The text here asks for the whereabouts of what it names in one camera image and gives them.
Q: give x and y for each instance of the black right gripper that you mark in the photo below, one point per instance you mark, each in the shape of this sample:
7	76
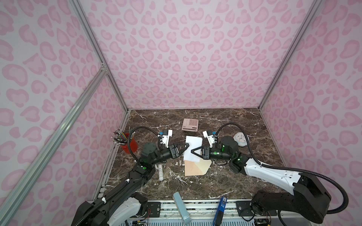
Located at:
206	155

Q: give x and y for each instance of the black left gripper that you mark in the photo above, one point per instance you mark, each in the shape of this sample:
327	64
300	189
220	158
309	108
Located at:
173	149

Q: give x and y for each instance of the white letter paper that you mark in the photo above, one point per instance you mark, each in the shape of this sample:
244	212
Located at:
193	142

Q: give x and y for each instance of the beige envelope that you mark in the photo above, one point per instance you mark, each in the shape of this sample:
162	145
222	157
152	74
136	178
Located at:
197	169

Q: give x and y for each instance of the white glue stick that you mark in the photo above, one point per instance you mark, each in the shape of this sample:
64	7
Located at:
160	172

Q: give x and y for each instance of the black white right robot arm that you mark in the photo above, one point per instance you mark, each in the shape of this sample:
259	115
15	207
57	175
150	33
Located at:
303	192

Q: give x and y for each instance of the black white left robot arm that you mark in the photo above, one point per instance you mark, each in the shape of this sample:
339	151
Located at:
123	202

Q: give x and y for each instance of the pink calculator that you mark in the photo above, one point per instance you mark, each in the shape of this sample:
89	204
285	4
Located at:
191	125

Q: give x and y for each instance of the white round clock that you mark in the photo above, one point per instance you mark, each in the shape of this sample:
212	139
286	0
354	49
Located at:
240	139

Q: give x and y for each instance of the red pencil cup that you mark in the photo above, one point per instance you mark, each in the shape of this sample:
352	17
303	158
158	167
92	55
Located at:
133	145

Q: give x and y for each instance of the coloured pencils bundle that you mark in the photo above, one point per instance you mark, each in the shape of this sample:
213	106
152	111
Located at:
121	138

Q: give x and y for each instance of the blue utility knife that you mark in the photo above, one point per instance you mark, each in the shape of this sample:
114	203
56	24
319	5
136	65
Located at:
220	211

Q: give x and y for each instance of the light blue stapler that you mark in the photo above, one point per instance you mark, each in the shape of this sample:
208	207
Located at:
181	208

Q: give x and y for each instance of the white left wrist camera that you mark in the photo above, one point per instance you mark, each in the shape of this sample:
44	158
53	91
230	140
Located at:
163	138

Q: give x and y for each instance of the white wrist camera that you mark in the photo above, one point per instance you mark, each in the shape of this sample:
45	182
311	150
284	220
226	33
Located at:
211	137
163	138

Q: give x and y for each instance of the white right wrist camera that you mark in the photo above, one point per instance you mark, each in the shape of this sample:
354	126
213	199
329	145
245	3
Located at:
211	137

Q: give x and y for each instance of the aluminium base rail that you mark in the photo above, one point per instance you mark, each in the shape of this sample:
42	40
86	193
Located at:
202	213

